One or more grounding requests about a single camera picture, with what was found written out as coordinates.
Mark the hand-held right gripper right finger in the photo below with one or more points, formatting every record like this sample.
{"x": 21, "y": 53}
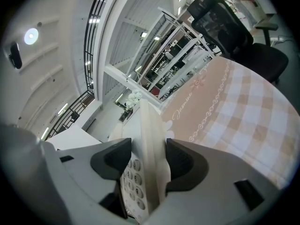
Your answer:
{"x": 187, "y": 167}

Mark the white flower bouquet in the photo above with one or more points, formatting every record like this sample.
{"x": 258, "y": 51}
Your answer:
{"x": 134, "y": 98}

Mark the white power strip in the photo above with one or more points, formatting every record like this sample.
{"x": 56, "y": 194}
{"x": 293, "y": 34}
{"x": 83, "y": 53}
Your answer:
{"x": 277, "y": 40}

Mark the round ceiling light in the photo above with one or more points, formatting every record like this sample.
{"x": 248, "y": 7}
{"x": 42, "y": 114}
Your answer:
{"x": 31, "y": 36}

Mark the black mesh office chair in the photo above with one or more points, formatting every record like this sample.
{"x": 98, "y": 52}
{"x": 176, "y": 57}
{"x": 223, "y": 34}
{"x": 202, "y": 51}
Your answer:
{"x": 234, "y": 36}

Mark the white shelving rack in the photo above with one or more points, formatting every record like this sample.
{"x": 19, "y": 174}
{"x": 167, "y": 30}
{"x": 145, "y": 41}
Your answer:
{"x": 173, "y": 46}

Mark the black head-worn camera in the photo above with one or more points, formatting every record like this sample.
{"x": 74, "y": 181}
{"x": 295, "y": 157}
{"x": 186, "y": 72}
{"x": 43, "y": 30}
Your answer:
{"x": 15, "y": 56}

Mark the person's grey clothed torso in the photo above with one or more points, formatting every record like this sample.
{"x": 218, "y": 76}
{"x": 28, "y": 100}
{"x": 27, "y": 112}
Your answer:
{"x": 18, "y": 163}

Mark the black balcony railing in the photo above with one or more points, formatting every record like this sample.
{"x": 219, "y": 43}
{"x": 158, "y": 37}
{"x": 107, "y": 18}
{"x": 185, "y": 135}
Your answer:
{"x": 90, "y": 43}

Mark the pink checkered tablecloth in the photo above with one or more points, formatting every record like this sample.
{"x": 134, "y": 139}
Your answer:
{"x": 234, "y": 116}

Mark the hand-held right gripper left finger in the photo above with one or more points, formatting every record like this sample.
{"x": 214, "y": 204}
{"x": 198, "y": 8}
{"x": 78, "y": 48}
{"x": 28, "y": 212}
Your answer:
{"x": 110, "y": 160}

